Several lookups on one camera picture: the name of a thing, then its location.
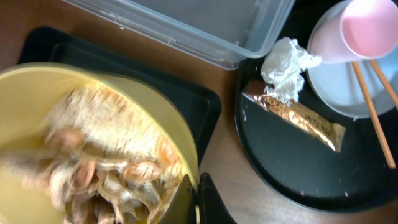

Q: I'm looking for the wooden chopstick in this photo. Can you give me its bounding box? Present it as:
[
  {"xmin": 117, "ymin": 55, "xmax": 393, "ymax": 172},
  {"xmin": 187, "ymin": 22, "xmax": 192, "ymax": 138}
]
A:
[
  {"xmin": 369, "ymin": 59, "xmax": 398, "ymax": 109},
  {"xmin": 351, "ymin": 62, "xmax": 396, "ymax": 169}
]

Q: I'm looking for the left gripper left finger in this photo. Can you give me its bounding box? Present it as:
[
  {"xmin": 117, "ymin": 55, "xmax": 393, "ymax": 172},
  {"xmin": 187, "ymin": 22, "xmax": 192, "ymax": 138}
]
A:
[{"xmin": 159, "ymin": 175, "xmax": 196, "ymax": 224}]

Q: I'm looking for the gold snack wrapper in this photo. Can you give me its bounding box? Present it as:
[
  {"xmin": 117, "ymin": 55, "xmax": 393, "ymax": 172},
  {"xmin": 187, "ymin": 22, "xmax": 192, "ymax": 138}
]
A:
[{"xmin": 242, "ymin": 80, "xmax": 346, "ymax": 152}]

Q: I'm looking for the grey plate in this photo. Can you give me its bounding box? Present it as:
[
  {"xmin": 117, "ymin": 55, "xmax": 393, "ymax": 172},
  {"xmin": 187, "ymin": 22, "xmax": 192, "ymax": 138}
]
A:
[{"xmin": 306, "ymin": 0, "xmax": 398, "ymax": 119}]

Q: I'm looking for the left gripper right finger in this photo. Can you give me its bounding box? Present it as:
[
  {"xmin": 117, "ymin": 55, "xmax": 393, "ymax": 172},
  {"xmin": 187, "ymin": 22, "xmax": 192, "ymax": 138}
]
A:
[{"xmin": 198, "ymin": 173, "xmax": 236, "ymax": 224}]

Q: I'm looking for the yellow bowl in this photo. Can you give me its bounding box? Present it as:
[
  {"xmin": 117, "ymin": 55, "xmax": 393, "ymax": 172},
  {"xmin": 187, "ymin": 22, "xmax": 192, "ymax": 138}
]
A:
[{"xmin": 1, "ymin": 63, "xmax": 198, "ymax": 223}]

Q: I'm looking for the pink cup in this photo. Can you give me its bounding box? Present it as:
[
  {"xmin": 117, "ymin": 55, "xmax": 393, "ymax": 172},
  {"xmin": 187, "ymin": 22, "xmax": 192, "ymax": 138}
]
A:
[{"xmin": 308, "ymin": 0, "xmax": 397, "ymax": 63}]

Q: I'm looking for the food scraps and rice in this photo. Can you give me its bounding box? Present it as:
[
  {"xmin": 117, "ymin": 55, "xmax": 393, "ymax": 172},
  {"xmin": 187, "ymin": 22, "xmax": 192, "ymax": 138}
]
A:
[{"xmin": 1, "ymin": 86, "xmax": 187, "ymax": 223}]

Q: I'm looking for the black rectangular tray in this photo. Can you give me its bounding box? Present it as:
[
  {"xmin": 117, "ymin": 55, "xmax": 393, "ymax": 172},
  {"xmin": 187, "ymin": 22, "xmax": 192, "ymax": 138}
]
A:
[{"xmin": 18, "ymin": 26, "xmax": 221, "ymax": 161}]

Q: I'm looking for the clear plastic bin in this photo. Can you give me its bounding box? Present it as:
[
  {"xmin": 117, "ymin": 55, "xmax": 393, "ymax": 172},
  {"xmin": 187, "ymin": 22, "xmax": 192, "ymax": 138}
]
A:
[{"xmin": 66, "ymin": 0, "xmax": 295, "ymax": 70}]

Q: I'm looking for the round black serving tray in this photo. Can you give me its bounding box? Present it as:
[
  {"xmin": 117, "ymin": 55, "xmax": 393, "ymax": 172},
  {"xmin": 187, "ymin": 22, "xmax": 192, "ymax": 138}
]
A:
[{"xmin": 234, "ymin": 0, "xmax": 398, "ymax": 213}]

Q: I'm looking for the crumpled white napkin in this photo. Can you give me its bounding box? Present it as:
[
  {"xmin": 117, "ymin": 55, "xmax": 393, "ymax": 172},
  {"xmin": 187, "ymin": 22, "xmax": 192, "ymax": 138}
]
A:
[{"xmin": 261, "ymin": 37, "xmax": 322, "ymax": 106}]

